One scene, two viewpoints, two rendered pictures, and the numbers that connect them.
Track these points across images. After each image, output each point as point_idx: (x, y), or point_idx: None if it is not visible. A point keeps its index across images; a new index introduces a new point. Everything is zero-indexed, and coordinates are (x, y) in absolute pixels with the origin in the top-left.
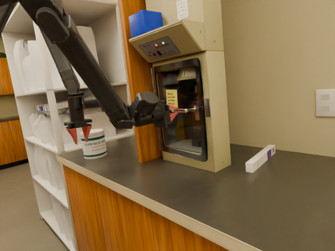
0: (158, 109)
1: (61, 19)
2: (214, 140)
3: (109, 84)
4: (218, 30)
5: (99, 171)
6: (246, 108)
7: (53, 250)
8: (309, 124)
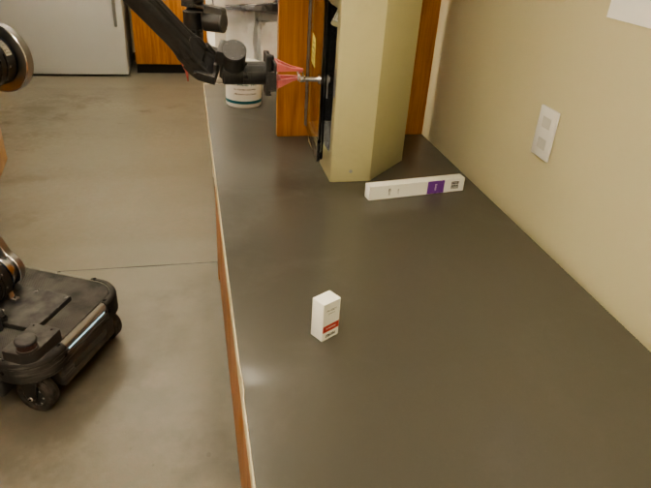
0: (259, 67)
1: None
2: (336, 135)
3: (172, 24)
4: None
5: (217, 127)
6: (475, 98)
7: (205, 225)
8: (523, 163)
